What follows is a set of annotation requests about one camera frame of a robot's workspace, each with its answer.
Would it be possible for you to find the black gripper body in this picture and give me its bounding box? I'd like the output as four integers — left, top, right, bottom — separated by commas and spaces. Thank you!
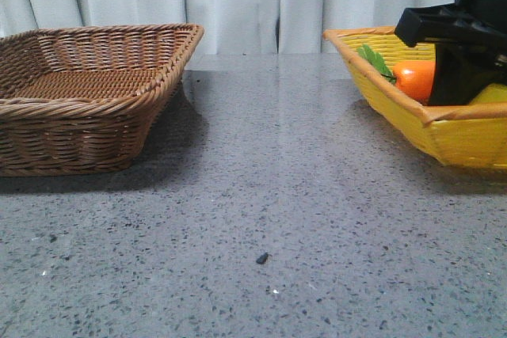
395, 0, 506, 69

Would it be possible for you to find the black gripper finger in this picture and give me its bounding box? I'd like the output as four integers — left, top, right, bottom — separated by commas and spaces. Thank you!
428, 43, 499, 106

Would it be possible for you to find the yellow tape roll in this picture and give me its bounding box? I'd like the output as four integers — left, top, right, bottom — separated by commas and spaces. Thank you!
470, 83, 507, 104

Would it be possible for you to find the orange toy carrot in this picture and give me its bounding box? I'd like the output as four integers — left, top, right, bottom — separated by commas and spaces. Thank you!
356, 44, 436, 104

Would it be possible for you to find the yellow wicker basket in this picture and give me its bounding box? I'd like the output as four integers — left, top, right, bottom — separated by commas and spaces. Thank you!
323, 26, 506, 170

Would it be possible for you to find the small black debris piece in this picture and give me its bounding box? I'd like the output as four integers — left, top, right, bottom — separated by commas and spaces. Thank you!
256, 253, 269, 264

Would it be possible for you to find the brown wicker basket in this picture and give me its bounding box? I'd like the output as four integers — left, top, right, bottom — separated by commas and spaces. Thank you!
1, 23, 204, 177

